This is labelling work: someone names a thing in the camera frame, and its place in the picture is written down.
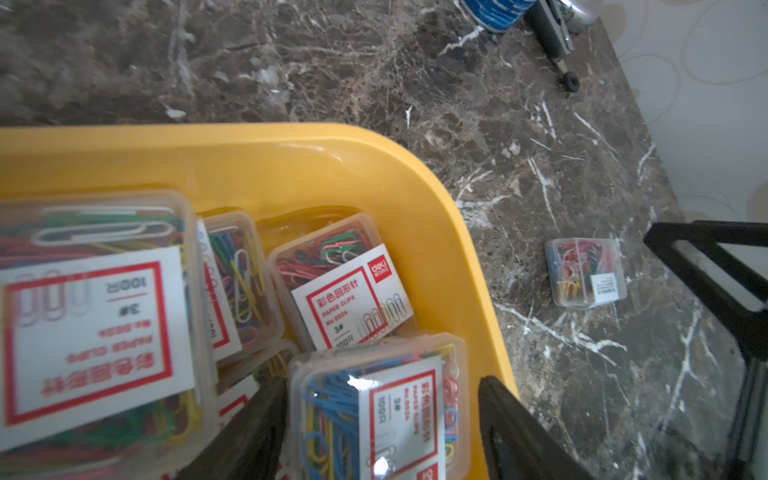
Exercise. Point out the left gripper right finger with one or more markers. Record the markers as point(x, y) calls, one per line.
point(515, 445)

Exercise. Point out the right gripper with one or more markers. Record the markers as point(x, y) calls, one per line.
point(746, 454)

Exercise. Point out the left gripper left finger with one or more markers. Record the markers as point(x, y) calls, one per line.
point(249, 446)

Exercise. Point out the yellow plastic storage tray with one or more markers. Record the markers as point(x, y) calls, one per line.
point(280, 174)

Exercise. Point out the black tool on table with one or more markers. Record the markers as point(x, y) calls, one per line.
point(548, 24)

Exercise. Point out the blue tin can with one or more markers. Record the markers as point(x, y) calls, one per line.
point(497, 15)

